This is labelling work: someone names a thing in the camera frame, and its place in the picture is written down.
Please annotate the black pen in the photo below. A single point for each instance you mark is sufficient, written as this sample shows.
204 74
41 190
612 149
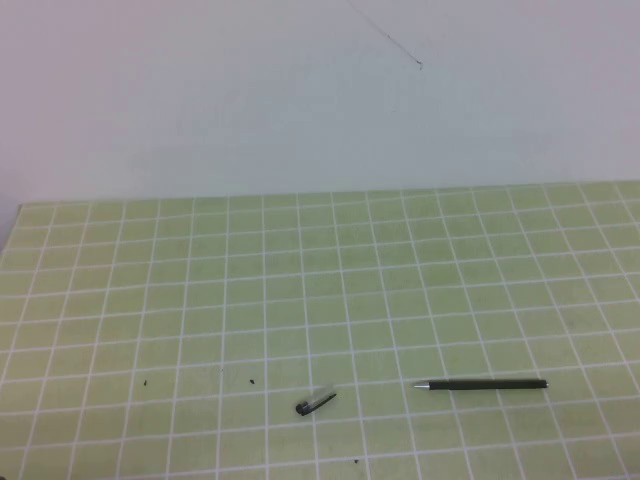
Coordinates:
490 385

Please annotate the clear pen cap black clip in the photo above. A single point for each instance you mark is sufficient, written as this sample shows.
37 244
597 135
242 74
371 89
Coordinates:
315 401

